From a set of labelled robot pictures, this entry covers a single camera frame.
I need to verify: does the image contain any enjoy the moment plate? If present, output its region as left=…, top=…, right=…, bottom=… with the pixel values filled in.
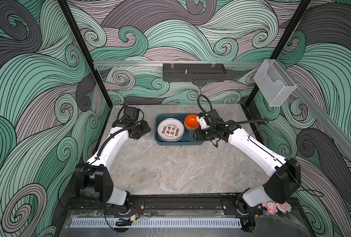
left=157, top=118, right=185, bottom=142

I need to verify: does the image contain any black frame post left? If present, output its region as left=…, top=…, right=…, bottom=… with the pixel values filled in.
left=57, top=0, right=113, bottom=110

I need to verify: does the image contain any aluminium rail right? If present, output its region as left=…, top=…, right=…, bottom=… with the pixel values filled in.
left=278, top=62, right=351, bottom=161

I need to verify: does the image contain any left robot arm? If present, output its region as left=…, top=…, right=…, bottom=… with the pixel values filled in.
left=73, top=119, right=151, bottom=210

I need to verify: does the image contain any black wall shelf tray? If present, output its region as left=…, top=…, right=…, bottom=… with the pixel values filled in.
left=162, top=63, right=227, bottom=85

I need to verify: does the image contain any aluminium rail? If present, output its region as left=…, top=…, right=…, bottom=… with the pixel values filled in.
left=278, top=62, right=351, bottom=161
left=93, top=60, right=262, bottom=68

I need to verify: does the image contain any pink white plush toy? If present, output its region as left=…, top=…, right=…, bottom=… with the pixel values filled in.
left=276, top=202, right=292, bottom=214

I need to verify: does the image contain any orange bowl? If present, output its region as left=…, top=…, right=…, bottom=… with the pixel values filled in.
left=184, top=114, right=200, bottom=129

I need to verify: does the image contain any black frame post right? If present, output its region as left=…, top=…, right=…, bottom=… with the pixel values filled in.
left=244, top=0, right=311, bottom=109

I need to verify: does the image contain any yellow bowl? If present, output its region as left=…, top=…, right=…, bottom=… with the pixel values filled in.
left=185, top=126, right=199, bottom=131

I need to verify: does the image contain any black frame post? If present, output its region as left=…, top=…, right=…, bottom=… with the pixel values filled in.
left=244, top=0, right=311, bottom=109
left=57, top=0, right=113, bottom=110

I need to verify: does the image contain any aluminium rail back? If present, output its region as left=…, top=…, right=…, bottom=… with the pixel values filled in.
left=93, top=60, right=262, bottom=68

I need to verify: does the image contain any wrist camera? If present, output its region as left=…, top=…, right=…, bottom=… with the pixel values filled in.
left=123, top=106, right=142, bottom=122
left=197, top=109, right=221, bottom=130

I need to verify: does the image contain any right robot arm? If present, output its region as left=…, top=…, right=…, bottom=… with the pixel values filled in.
left=194, top=124, right=301, bottom=207

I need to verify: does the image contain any clear acrylic wall holder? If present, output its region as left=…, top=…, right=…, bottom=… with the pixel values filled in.
left=254, top=59, right=297, bottom=107

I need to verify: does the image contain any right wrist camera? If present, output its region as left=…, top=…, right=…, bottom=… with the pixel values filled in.
left=197, top=109, right=221, bottom=130

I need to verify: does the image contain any white slotted cable duct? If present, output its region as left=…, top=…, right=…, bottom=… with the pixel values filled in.
left=69, top=217, right=242, bottom=229

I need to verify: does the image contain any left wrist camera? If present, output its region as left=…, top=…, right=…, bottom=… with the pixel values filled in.
left=123, top=106, right=142, bottom=122

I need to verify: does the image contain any clear plastic cup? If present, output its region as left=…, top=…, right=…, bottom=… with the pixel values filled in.
left=188, top=130, right=199, bottom=143

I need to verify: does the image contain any teal plastic bin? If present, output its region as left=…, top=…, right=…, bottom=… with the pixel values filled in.
left=154, top=113, right=204, bottom=146

